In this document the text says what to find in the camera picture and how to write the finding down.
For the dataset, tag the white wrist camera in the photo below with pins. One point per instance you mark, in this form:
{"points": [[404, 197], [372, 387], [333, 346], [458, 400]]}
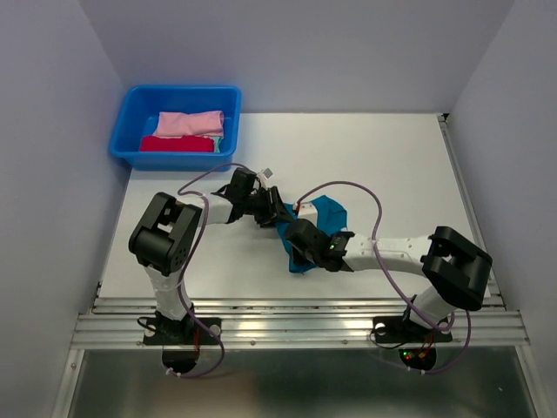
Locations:
{"points": [[308, 211], [266, 174]]}

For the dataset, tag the teal t shirt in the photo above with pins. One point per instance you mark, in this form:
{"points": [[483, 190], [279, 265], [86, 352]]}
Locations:
{"points": [[331, 218]]}

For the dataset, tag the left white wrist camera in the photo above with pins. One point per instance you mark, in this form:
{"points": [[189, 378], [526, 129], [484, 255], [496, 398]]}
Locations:
{"points": [[266, 174]]}

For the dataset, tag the pink folded t shirt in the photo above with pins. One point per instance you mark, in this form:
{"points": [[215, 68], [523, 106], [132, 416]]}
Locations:
{"points": [[177, 124]]}

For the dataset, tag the blue plastic bin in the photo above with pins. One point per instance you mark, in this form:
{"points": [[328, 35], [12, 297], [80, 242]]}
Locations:
{"points": [[138, 117]]}

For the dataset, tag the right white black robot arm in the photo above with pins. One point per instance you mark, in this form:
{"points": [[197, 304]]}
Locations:
{"points": [[457, 270]]}

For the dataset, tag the light teal folded shirt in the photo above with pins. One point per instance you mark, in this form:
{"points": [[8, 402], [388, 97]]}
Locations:
{"points": [[217, 142]]}

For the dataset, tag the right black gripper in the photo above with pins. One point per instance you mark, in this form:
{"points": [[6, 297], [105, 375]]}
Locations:
{"points": [[297, 253]]}

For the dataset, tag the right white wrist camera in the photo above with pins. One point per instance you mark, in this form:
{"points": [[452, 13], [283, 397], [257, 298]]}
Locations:
{"points": [[308, 211]]}

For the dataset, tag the aluminium rail frame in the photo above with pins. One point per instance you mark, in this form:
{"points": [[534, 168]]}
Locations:
{"points": [[297, 346]]}

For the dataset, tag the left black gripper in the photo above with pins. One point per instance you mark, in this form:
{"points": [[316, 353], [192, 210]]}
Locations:
{"points": [[272, 210]]}

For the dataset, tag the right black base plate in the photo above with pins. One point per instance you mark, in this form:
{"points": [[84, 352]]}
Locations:
{"points": [[400, 330]]}

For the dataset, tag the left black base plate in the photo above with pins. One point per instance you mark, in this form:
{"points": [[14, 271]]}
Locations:
{"points": [[160, 331]]}

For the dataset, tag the red folded t shirt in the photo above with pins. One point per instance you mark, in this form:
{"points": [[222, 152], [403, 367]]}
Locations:
{"points": [[186, 143]]}

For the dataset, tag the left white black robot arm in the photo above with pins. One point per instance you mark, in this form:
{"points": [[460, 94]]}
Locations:
{"points": [[168, 234]]}

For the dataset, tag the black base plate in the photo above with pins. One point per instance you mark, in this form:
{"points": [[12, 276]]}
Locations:
{"points": [[400, 330], [160, 331]]}

